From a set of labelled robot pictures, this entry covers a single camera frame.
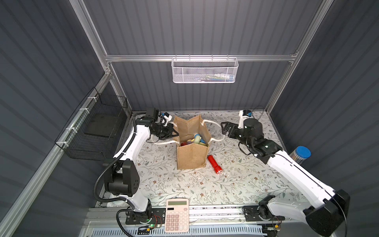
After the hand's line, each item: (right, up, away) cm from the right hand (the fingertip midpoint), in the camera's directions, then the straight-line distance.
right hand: (229, 124), depth 75 cm
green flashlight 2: (-13, -11, +12) cm, 21 cm away
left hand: (-26, -6, +7) cm, 28 cm away
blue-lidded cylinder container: (+36, -15, -1) cm, 39 cm away
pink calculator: (-27, -45, -3) cm, 52 cm away
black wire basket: (-69, -4, -3) cm, 69 cm away
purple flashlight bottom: (-22, -12, +21) cm, 33 cm away
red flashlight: (-4, -26, +12) cm, 29 cm away
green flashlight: (-16, -9, +15) cm, 24 cm away
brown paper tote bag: (-20, -17, +6) cm, 27 cm away
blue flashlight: (-13, -10, +17) cm, 24 cm away
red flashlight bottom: (-24, -10, +1) cm, 26 cm away
